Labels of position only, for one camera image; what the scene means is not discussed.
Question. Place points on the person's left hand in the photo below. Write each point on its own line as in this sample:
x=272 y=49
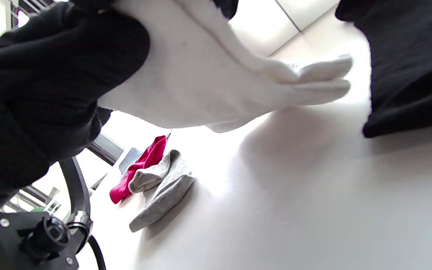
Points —
x=407 y=56

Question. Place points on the person's right hand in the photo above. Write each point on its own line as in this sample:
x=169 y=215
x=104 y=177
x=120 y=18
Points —
x=32 y=93

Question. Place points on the red sock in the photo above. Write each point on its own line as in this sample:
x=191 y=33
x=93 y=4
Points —
x=144 y=161

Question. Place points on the grey sock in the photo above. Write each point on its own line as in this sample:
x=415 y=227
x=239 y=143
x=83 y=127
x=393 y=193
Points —
x=163 y=195

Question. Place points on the dark window frame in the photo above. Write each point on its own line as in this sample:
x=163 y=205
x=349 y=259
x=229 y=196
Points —
x=105 y=148

